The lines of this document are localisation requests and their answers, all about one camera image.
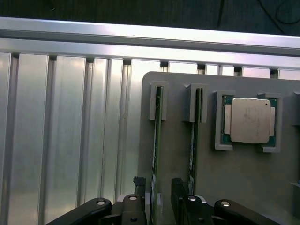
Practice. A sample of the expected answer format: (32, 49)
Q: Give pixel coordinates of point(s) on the grey parts rack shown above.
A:
(234, 173)

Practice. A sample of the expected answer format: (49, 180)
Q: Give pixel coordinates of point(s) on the green RAM stick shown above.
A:
(157, 145)
(196, 140)

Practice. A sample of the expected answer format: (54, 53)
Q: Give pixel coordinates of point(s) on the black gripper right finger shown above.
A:
(187, 206)

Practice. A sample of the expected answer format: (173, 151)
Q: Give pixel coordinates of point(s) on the silver CPU chip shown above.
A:
(249, 119)

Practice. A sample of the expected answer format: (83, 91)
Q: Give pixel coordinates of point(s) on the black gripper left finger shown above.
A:
(131, 206)

